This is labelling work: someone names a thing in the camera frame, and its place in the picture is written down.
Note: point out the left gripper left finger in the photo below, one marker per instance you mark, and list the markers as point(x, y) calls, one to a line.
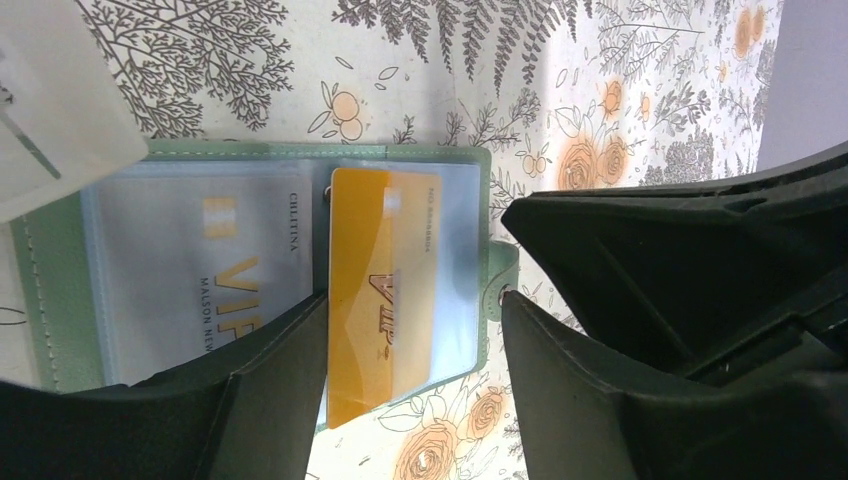
point(247, 410)

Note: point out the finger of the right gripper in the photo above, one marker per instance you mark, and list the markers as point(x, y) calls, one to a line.
point(711, 281)

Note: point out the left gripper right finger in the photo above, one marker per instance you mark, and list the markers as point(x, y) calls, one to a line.
point(586, 411)

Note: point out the white VIP credit card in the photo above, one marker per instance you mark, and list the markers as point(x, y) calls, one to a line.
point(187, 265)

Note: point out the green card holder wallet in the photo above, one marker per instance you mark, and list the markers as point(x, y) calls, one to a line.
point(61, 296)

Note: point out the gold VIP credit card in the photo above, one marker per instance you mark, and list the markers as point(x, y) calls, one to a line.
point(383, 262)

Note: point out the white plastic card box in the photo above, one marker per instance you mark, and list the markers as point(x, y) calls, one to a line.
point(64, 124)

